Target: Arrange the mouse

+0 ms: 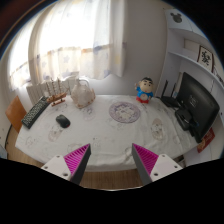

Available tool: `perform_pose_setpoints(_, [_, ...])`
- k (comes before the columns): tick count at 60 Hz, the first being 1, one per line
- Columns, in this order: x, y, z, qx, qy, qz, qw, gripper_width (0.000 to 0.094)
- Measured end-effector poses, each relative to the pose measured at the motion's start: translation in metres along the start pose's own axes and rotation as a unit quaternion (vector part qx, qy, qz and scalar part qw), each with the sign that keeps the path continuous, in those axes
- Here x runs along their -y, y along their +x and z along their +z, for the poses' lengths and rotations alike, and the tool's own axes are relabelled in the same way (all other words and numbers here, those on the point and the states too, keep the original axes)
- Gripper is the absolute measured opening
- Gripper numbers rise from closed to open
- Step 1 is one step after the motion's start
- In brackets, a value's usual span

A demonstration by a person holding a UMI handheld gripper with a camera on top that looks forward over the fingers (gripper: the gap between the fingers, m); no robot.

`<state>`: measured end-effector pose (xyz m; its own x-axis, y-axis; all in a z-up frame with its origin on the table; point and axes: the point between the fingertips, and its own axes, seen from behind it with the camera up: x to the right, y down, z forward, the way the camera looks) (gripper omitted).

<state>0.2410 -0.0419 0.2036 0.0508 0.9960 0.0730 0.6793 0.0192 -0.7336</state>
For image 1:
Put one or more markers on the framed calligraphy picture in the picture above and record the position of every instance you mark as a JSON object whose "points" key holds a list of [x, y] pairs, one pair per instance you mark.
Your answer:
{"points": [[206, 58]]}

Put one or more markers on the white wall shelf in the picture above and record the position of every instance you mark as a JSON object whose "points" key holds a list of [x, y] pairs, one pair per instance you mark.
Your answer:
{"points": [[184, 42]]}

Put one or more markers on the white sheer curtain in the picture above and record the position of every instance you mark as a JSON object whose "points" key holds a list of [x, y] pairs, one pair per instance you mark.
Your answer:
{"points": [[84, 37]]}

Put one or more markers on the pink white gripper left finger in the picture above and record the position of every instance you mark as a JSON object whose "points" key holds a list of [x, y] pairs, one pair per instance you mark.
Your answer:
{"points": [[70, 167]]}

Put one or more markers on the red paper packet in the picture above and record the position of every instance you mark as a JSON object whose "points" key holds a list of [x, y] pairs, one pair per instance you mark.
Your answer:
{"points": [[207, 139]]}

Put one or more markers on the white patterned tablecloth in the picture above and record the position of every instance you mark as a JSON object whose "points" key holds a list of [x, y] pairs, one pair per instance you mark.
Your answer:
{"points": [[111, 142]]}

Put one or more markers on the cartoon boy figurine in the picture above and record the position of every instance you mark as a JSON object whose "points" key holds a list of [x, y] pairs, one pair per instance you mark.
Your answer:
{"points": [[144, 90]]}

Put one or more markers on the pink white gripper right finger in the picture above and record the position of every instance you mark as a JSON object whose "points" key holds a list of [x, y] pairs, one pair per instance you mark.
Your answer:
{"points": [[152, 167]]}

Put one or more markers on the large white conch shell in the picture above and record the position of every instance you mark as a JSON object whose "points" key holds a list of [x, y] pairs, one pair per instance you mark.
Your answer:
{"points": [[81, 94]]}

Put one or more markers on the wooden chair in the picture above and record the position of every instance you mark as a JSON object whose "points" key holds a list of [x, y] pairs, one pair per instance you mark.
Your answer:
{"points": [[15, 112]]}

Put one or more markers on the black wifi router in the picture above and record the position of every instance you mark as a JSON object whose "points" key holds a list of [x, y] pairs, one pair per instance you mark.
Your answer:
{"points": [[169, 101]]}

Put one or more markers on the black keyboard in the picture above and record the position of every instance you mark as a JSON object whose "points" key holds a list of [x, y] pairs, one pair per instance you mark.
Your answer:
{"points": [[30, 118]]}

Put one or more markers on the black computer mouse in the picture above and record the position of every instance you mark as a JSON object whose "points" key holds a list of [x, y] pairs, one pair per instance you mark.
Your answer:
{"points": [[63, 121]]}

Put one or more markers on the wooden model sailing ship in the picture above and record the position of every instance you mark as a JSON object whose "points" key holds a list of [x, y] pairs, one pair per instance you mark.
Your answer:
{"points": [[56, 94]]}

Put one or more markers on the black computer monitor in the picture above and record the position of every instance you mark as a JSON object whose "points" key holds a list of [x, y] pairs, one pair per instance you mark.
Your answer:
{"points": [[198, 108]]}

